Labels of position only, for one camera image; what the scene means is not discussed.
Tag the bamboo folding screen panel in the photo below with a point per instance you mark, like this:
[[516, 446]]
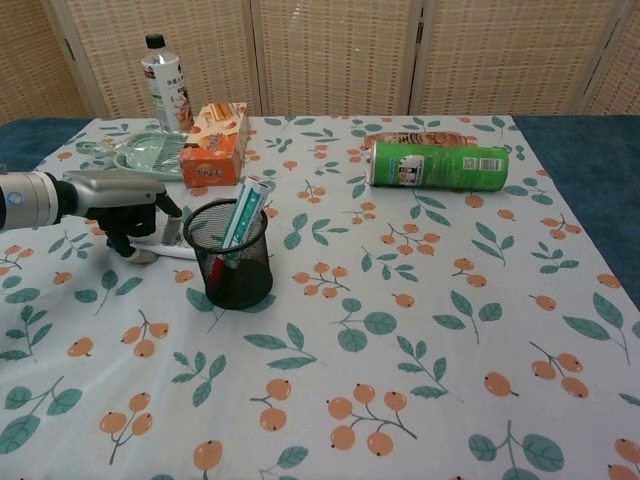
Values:
[[215, 55], [627, 75], [340, 55], [30, 60], [510, 55]]

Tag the orange sauce pouch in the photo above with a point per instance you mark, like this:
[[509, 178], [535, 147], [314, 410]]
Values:
[[425, 137]]

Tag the clear bottle with black cap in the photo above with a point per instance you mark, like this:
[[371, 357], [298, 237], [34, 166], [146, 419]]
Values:
[[165, 85]]

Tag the green chips can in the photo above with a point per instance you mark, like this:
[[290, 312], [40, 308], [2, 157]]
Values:
[[440, 165]]

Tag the black capped whiteboard marker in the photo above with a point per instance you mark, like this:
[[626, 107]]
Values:
[[252, 215]]

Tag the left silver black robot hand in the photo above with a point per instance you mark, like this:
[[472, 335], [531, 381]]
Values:
[[115, 192]]

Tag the blue capped whiteboard marker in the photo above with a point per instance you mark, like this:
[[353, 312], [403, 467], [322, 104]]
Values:
[[172, 251]]

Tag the orange snack box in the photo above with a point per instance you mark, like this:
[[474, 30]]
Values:
[[215, 145]]

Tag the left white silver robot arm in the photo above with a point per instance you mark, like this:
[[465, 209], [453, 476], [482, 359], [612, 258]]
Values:
[[30, 200]]

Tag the leaf and fruit print tablecloth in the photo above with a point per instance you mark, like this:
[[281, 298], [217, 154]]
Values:
[[350, 350]]

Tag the black mesh pen holder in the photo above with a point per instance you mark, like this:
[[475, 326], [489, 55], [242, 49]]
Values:
[[250, 285]]

